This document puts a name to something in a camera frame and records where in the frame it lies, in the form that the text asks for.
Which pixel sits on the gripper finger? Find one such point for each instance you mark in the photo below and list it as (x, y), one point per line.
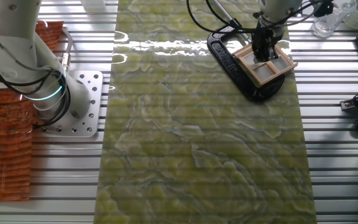
(269, 55)
(258, 55)

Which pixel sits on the small wooden sliding window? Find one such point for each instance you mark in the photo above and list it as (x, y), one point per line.
(269, 67)

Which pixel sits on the black C-clamp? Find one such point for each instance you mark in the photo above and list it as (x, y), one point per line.
(225, 59)

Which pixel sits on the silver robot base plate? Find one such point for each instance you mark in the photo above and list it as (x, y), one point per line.
(85, 93)

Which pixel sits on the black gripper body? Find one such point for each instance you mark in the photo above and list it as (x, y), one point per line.
(264, 39)

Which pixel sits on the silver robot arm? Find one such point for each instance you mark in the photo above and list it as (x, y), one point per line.
(8, 46)

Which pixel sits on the green marble pattern mat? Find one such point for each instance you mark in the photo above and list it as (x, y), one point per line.
(197, 140)

